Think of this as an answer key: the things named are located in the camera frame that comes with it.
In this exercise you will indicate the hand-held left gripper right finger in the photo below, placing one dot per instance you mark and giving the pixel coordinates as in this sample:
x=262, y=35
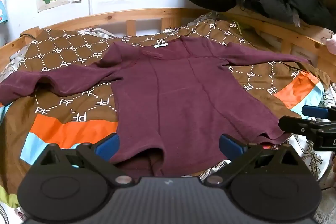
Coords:
x=231, y=147

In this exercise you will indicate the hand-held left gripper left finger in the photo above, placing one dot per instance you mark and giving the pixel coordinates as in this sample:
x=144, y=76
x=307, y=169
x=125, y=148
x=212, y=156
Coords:
x=107, y=147

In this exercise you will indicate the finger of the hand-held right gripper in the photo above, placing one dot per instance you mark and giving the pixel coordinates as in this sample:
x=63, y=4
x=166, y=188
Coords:
x=313, y=110
x=295, y=124

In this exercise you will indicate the maroon long-sleeve sweater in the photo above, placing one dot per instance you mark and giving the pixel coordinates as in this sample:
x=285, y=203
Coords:
x=178, y=98

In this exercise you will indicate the floral bed sheet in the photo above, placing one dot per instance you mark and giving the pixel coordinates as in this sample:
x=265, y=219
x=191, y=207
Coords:
x=304, y=153

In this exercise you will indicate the pink cloth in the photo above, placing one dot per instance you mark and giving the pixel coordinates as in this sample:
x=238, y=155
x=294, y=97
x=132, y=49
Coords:
x=332, y=44

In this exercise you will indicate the brown patterned blanket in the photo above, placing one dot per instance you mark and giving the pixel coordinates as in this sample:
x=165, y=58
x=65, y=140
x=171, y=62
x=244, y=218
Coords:
x=68, y=56

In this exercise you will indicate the wooden bed frame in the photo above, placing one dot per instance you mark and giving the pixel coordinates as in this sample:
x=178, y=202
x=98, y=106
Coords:
x=147, y=14

